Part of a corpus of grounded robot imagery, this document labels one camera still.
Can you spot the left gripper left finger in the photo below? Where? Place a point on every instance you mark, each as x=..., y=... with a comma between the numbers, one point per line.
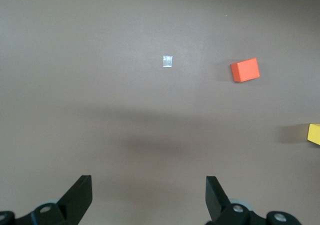
x=75, y=205

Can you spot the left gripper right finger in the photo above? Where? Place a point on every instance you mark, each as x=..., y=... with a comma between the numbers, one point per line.
x=220, y=205

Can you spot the yellow wooden block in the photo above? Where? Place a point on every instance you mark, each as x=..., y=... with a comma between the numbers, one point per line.
x=314, y=134

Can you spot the orange wooden block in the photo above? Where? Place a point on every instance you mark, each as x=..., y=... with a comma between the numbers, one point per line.
x=246, y=70

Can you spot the small clear tape piece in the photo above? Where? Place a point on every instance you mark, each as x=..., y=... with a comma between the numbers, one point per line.
x=167, y=61

